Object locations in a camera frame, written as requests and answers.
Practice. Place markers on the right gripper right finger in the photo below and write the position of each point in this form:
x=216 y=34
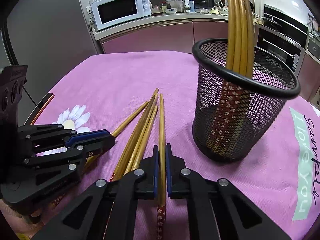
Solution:
x=217 y=209

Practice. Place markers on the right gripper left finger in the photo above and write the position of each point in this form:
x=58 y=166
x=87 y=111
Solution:
x=106 y=210

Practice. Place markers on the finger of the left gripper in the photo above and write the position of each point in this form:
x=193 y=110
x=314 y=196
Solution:
x=82 y=149
x=87 y=136

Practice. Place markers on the pink sleeve left forearm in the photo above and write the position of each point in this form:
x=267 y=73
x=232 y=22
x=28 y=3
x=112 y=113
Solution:
x=25 y=227

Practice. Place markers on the smartphone with orange edge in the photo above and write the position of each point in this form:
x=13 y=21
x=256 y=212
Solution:
x=39 y=108

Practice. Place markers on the pink floral tablecloth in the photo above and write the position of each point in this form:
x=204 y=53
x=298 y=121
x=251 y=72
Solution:
x=278 y=175

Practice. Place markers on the black mesh utensil cup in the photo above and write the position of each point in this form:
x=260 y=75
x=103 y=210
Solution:
x=263 y=97

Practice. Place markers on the grey refrigerator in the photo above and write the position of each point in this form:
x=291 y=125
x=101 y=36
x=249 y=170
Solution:
x=51 y=37

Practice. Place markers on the white microwave oven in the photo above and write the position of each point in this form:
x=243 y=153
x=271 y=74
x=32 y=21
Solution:
x=108 y=13

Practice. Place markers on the pink lower cabinets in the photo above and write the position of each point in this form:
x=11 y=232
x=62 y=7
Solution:
x=176 y=32

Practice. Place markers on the white bowl on counter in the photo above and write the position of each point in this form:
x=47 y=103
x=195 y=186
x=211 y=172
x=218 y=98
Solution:
x=171 y=10

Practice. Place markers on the built-in black oven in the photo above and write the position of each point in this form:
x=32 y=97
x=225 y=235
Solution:
x=283 y=36

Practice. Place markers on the dish rack with boards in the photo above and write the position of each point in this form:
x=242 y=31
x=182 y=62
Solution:
x=313 y=29

